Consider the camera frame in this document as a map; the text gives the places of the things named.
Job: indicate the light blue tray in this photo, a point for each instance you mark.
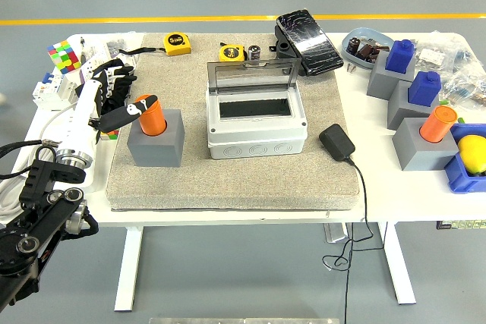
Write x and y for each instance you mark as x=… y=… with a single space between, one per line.
x=360 y=32

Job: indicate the grey-brown mat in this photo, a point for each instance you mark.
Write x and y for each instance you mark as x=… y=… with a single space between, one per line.
x=228 y=183

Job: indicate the yellow lemon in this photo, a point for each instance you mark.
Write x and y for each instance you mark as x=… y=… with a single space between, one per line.
x=472 y=155

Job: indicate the small colourful puzzle cube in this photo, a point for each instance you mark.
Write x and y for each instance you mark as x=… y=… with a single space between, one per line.
x=110 y=136

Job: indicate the grey plastic enclosure box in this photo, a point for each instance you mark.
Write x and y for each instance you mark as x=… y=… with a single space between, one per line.
x=258 y=138

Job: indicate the white circuit breaker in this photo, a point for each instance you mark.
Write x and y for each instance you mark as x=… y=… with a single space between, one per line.
x=49 y=92

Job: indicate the metal box under table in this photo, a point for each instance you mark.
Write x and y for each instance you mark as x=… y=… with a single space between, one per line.
x=336 y=233

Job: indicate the grey block holder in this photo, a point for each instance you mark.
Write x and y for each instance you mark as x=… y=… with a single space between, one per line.
x=402 y=107
x=421 y=153
x=381 y=83

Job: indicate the white table leg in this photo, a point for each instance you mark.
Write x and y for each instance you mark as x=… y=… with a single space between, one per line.
x=398 y=267
x=127 y=271

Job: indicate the brown capacitor in tray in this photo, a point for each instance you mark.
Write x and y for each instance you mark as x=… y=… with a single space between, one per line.
x=367 y=53

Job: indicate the black capacitor in tray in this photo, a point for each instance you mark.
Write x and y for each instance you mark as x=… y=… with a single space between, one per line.
x=355 y=44

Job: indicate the blue bottle-shaped block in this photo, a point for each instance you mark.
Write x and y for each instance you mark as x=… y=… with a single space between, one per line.
x=425 y=89
x=399 y=56

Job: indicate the small black capacitor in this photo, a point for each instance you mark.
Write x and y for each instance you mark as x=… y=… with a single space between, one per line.
x=254 y=53

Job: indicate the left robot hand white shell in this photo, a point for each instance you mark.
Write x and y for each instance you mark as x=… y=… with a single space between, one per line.
x=81 y=111

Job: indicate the orange cylinder battery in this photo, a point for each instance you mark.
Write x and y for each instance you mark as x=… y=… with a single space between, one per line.
x=438 y=123
x=152 y=123

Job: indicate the clear bag of white parts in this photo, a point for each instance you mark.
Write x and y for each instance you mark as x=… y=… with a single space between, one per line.
x=433 y=56

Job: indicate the clear bags of small parts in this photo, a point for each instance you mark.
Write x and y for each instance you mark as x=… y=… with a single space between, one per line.
x=114 y=45

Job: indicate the clear bag of resistors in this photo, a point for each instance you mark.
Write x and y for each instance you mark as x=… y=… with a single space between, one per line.
x=465 y=85

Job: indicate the blue plastic bin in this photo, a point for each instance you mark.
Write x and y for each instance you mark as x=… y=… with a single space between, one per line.
x=461 y=176

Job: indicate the black power adapter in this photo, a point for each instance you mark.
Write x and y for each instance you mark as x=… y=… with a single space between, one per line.
x=336 y=142

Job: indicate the smoky transparent box lid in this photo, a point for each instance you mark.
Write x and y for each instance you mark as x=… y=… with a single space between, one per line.
x=250 y=75

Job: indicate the large colourful puzzle cube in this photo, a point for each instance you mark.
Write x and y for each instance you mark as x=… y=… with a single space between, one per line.
x=62 y=56

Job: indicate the grey block with round hole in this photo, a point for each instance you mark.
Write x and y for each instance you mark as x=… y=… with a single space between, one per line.
x=159 y=149

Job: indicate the black foot pedal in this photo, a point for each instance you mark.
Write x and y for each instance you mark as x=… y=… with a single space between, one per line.
x=307 y=41

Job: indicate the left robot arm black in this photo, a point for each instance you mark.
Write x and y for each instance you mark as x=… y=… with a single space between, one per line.
x=41 y=176

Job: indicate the label strip on table edge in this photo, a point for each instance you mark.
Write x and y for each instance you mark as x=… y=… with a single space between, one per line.
x=461 y=224

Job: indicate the small green clip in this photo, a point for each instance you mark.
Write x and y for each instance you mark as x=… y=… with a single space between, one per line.
x=444 y=102

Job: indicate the white socket card pack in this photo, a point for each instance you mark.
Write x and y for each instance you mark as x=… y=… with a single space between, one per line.
x=86 y=68

